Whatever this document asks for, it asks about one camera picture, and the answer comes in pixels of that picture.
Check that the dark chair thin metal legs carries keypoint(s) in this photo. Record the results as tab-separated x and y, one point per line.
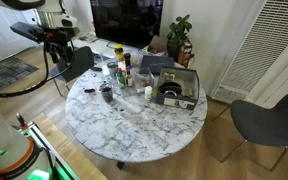
82	63

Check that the white folded napkin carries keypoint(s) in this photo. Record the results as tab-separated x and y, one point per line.
105	70

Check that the green hot sauce bottle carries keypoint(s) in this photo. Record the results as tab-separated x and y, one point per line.
121	80

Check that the black pepper grinder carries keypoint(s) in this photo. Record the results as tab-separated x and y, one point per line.
127	59

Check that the brown cardboard piece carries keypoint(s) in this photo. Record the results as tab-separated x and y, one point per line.
157	44

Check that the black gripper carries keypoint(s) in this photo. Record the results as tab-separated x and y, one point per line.
60	37

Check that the green potted plant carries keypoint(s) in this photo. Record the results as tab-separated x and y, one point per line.
179	28

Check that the yellow lid supplement bottle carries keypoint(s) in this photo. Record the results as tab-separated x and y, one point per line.
119	53

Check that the dark cup with contents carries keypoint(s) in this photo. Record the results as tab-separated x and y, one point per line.
106	93

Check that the large black flat television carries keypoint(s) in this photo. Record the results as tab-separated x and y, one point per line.
127	20

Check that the white television stand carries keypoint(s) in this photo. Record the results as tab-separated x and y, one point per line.
95	46

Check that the clear plastic container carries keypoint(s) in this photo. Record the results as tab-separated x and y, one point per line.
144	78

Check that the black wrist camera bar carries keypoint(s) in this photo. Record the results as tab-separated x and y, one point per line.
26	31

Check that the open grey cardboard box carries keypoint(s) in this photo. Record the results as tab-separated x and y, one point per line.
192	83

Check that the orange printed carton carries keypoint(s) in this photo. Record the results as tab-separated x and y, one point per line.
185	53

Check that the black table pedestal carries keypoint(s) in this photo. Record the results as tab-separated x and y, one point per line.
120	165

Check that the white louvred vent cover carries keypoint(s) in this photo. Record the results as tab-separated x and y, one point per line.
260	50

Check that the dark grey shell chair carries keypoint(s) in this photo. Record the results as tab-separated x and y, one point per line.
267	123

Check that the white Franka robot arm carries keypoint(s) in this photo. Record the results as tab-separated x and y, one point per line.
4	143

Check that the navy blue box lid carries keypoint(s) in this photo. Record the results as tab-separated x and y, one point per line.
155	64

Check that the grey patterned rug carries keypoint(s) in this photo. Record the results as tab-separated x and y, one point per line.
4	73

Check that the black remote control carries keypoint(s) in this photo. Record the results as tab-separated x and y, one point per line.
96	69

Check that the small white pill bottle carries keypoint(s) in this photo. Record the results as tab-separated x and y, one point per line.
148	93

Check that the black lever orange collar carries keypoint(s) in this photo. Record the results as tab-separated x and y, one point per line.
20	119

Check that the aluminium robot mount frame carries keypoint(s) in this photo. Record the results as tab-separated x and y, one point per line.
41	137

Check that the silver tin can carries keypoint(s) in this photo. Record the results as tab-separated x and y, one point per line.
112	69

